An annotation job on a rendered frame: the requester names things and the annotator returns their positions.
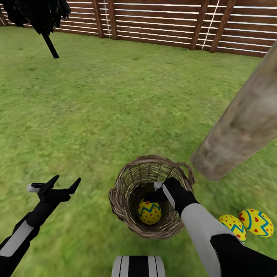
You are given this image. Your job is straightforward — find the wicker basket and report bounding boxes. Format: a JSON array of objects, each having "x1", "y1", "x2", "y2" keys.
[{"x1": 108, "y1": 155, "x2": 196, "y2": 240}]

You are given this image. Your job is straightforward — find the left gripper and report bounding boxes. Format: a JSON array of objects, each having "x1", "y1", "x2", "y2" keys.
[{"x1": 34, "y1": 175, "x2": 81, "y2": 217}]

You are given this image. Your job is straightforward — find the easter egg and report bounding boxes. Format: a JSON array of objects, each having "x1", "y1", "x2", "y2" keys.
[
  {"x1": 219, "y1": 214, "x2": 246, "y2": 243},
  {"x1": 238, "y1": 209, "x2": 274, "y2": 237},
  {"x1": 136, "y1": 197, "x2": 162, "y2": 225}
]

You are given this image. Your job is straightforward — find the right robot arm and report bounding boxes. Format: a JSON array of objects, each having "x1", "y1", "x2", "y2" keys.
[{"x1": 144, "y1": 178, "x2": 277, "y2": 277}]

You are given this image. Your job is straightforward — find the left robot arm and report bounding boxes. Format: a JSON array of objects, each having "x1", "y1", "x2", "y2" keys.
[{"x1": 0, "y1": 175, "x2": 81, "y2": 277}]

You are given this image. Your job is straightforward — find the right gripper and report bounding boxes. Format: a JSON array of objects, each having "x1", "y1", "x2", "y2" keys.
[{"x1": 144, "y1": 188, "x2": 169, "y2": 203}]

